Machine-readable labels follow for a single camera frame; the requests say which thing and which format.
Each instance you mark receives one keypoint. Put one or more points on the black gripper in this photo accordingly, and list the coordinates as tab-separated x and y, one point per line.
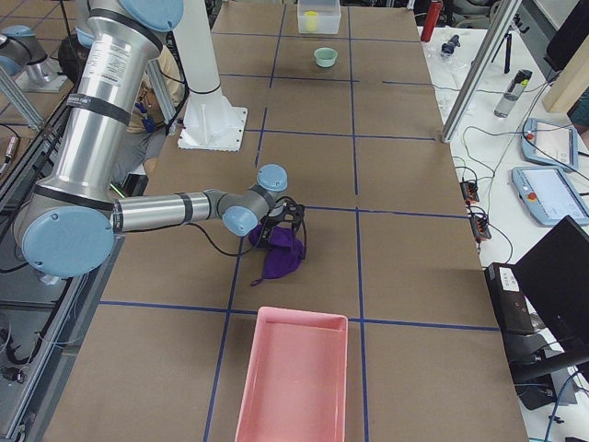
269	230

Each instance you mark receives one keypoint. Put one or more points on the purple cloth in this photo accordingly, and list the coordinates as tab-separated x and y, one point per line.
285	252

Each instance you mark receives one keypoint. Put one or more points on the mint green bowl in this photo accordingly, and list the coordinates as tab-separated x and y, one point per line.
325	57

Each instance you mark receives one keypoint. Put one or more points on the yellow paper cup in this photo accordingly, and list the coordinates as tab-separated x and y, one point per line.
311	21

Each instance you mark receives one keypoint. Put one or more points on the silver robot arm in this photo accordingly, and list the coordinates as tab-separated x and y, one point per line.
69	226

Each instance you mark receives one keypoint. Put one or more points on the black desktop box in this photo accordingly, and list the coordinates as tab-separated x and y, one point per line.
508	301

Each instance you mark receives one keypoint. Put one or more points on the pink plastic bin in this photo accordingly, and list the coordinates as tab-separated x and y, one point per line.
295	388

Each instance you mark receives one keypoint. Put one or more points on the clear plastic bin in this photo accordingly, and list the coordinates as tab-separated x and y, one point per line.
329	15

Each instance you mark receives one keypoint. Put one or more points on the red water bottle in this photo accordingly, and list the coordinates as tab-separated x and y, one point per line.
431	19

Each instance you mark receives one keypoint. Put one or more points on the teach pendant near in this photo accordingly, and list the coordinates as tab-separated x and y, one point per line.
549	195

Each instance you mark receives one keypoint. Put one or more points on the teach pendant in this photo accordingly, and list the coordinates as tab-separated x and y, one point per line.
549	195
547	143

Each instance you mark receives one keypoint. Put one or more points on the clear water bottle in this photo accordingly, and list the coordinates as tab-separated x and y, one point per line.
512	93

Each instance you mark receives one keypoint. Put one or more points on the black monitor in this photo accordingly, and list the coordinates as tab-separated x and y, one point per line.
553	275

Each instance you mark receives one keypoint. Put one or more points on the teach pendant far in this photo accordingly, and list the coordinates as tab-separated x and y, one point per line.
547	143

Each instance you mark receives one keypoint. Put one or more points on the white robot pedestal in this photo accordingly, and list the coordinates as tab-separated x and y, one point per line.
210	121

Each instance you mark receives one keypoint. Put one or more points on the aluminium frame post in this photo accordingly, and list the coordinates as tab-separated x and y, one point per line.
490	43

